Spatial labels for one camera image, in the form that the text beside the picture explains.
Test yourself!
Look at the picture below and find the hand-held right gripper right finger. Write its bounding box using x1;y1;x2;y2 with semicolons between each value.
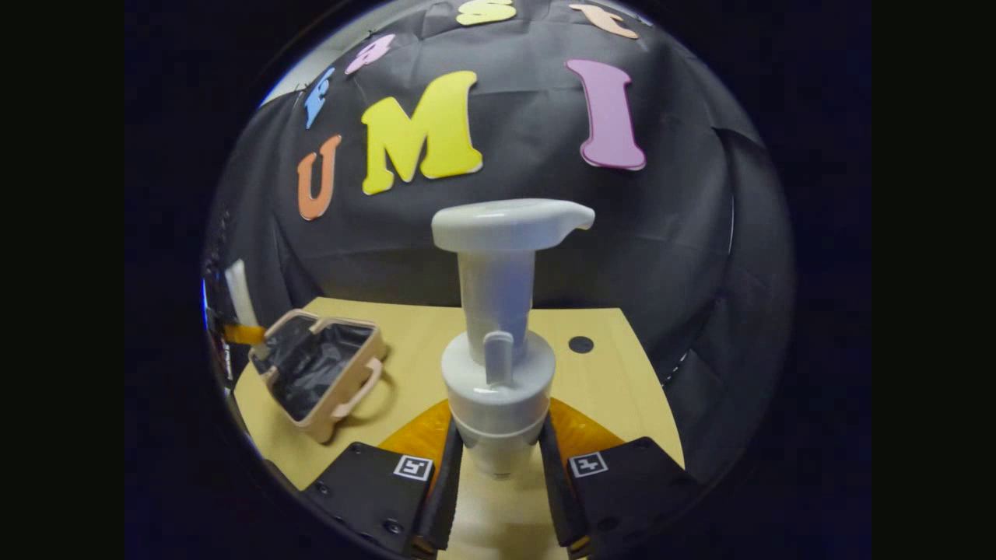
537;397;687;558

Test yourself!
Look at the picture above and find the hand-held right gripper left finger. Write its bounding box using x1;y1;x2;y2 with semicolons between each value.
300;399;465;558

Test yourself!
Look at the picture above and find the translucent white tube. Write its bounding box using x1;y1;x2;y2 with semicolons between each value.
224;260;260;327

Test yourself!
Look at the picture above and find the beige pink suitcase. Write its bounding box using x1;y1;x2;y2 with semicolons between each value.
247;309;388;445

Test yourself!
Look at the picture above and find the white pump bottle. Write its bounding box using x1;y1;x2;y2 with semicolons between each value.
432;198;596;481

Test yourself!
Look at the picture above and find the black backdrop cloth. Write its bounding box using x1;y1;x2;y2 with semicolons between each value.
204;0;798;483

